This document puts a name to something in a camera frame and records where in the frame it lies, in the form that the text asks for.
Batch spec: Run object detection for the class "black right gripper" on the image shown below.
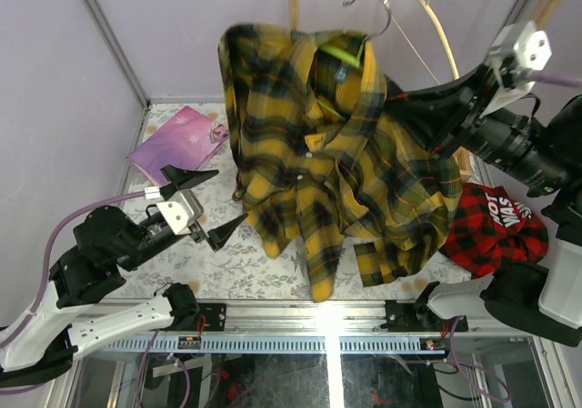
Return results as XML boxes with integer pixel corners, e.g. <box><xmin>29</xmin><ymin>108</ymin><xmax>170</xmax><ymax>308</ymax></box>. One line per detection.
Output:
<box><xmin>383</xmin><ymin>60</ymin><xmax>579</xmax><ymax>194</ymax></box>

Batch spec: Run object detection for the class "green clothes hanger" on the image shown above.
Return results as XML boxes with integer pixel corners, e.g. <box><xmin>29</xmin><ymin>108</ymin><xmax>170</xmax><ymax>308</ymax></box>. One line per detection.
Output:
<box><xmin>316</xmin><ymin>0</ymin><xmax>394</xmax><ymax>118</ymax></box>

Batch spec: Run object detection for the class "yellow plaid shirt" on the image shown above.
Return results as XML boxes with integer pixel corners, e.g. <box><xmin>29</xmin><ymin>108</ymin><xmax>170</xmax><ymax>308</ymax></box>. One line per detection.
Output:
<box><xmin>218</xmin><ymin>24</ymin><xmax>462</xmax><ymax>302</ymax></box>

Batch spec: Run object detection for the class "cream clothes hanger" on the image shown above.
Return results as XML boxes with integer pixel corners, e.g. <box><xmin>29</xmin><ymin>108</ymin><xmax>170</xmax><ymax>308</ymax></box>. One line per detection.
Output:
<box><xmin>378</xmin><ymin>0</ymin><xmax>460</xmax><ymax>86</ymax></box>

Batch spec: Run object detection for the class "red black plaid shirt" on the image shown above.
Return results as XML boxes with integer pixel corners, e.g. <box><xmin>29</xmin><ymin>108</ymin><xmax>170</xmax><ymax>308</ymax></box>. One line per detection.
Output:
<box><xmin>439</xmin><ymin>183</ymin><xmax>549</xmax><ymax>277</ymax></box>

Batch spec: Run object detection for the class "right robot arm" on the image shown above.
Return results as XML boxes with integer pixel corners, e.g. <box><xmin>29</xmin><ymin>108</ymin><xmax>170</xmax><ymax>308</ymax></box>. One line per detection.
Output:
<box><xmin>385</xmin><ymin>65</ymin><xmax>581</xmax><ymax>347</ymax></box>

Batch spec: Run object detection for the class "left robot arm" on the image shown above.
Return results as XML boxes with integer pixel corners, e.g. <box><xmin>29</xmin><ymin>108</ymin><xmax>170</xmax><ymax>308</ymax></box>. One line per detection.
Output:
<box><xmin>1</xmin><ymin>165</ymin><xmax>245</xmax><ymax>394</ymax></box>

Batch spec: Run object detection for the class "purple folded cloth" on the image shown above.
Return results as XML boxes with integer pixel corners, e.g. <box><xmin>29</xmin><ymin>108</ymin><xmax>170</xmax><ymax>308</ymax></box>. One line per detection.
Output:
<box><xmin>128</xmin><ymin>106</ymin><xmax>229</xmax><ymax>186</ymax></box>

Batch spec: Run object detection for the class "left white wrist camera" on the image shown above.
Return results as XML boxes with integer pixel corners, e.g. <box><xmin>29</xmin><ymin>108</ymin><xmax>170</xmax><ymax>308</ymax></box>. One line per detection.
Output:
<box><xmin>140</xmin><ymin>189</ymin><xmax>204</xmax><ymax>235</ymax></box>

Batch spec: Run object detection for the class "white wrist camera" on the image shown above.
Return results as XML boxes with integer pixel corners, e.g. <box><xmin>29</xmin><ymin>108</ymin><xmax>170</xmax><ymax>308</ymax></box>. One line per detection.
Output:
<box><xmin>140</xmin><ymin>189</ymin><xmax>204</xmax><ymax>235</ymax></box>
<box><xmin>482</xmin><ymin>20</ymin><xmax>552</xmax><ymax>116</ymax></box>

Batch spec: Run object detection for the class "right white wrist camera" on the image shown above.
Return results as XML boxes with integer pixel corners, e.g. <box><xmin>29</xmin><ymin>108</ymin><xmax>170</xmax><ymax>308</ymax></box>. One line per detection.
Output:
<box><xmin>482</xmin><ymin>20</ymin><xmax>552</xmax><ymax>116</ymax></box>

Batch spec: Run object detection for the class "aluminium mounting rail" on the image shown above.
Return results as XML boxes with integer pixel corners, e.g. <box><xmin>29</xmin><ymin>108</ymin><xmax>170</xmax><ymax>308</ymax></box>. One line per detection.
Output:
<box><xmin>67</xmin><ymin>296</ymin><xmax>556</xmax><ymax>354</ymax></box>

